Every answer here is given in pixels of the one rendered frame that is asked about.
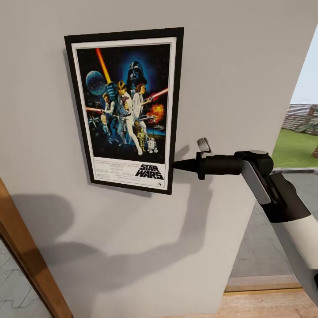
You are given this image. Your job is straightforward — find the poster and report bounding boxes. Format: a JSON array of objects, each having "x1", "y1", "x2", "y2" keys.
[{"x1": 64, "y1": 27, "x2": 185, "y2": 195}]

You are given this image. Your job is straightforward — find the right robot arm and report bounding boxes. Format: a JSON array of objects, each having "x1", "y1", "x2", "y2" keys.
[{"x1": 155, "y1": 138, "x2": 318, "y2": 318}]

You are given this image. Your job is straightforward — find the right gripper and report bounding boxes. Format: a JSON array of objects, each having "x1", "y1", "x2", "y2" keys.
[{"x1": 172, "y1": 152, "x2": 227, "y2": 180}]

